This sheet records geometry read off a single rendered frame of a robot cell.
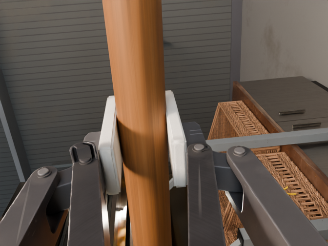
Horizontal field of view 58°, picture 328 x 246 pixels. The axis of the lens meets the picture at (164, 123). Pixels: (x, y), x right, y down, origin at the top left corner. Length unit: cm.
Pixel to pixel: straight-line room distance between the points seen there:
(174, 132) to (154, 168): 4
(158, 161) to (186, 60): 344
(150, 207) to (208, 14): 344
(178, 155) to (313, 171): 111
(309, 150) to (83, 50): 280
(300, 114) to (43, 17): 286
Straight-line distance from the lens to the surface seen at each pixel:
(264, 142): 130
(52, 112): 389
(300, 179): 128
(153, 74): 16
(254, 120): 166
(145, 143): 17
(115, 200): 168
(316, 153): 135
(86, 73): 365
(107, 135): 16
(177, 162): 15
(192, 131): 17
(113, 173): 16
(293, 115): 164
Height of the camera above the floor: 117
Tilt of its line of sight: 3 degrees down
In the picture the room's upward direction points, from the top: 96 degrees counter-clockwise
